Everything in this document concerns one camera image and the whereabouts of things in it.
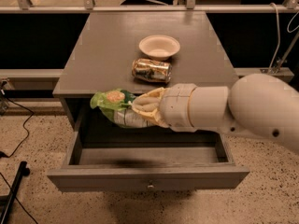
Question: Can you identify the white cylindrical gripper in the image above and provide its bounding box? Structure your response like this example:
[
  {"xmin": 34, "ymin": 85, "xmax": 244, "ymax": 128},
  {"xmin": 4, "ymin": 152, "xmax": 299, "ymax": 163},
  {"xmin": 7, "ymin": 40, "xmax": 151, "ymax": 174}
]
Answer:
[{"xmin": 132, "ymin": 84, "xmax": 196, "ymax": 133}]

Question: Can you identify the green rice chip bag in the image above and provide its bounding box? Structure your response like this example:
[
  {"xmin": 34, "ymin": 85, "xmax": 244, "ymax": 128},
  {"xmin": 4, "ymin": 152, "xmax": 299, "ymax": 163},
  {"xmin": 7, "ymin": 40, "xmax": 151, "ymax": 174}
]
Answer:
[{"xmin": 90, "ymin": 89, "xmax": 152, "ymax": 128}]

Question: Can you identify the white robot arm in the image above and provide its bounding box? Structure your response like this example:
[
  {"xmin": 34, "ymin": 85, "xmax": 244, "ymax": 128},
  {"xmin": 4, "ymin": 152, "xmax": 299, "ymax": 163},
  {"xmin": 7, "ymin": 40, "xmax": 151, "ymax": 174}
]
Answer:
[{"xmin": 132, "ymin": 74, "xmax": 299, "ymax": 153}]

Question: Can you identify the grey open top drawer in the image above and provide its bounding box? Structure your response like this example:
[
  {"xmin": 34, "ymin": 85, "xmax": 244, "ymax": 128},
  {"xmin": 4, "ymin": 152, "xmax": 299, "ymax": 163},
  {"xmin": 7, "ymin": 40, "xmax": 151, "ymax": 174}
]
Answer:
[{"xmin": 46, "ymin": 100, "xmax": 250, "ymax": 193}]

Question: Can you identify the gold crushed soda can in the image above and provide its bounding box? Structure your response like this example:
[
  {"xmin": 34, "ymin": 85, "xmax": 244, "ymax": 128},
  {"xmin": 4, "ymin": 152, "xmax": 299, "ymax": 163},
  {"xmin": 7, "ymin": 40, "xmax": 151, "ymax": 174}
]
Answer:
[{"xmin": 132, "ymin": 58, "xmax": 172, "ymax": 83}]

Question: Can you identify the white paper bowl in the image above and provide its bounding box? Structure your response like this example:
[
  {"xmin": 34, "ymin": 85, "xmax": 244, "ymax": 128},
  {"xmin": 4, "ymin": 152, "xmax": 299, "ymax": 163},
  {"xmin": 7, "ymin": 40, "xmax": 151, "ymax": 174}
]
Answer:
[{"xmin": 139, "ymin": 35, "xmax": 180, "ymax": 61}]

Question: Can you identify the grey wooden cabinet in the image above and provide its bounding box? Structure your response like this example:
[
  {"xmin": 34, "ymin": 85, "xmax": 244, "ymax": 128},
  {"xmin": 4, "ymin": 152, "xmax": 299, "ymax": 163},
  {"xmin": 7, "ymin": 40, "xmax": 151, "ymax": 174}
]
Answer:
[{"xmin": 52, "ymin": 10, "xmax": 247, "ymax": 129}]

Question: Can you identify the black stand leg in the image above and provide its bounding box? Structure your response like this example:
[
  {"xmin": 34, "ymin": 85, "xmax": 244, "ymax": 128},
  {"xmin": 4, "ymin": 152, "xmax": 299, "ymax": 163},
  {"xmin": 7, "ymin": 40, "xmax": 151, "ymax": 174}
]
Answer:
[{"xmin": 0, "ymin": 161, "xmax": 30, "ymax": 224}]

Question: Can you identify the black floor cable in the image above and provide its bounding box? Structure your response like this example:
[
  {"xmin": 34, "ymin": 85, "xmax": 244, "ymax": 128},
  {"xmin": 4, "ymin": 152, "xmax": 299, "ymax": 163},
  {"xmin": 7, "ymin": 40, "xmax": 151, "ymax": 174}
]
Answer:
[{"xmin": 0, "ymin": 81, "xmax": 35, "ymax": 159}]

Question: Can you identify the metal railing frame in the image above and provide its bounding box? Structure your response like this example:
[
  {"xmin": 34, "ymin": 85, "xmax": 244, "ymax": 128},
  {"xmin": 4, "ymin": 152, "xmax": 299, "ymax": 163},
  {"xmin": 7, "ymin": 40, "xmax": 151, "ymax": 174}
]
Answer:
[{"xmin": 1, "ymin": 0, "xmax": 299, "ymax": 79}]

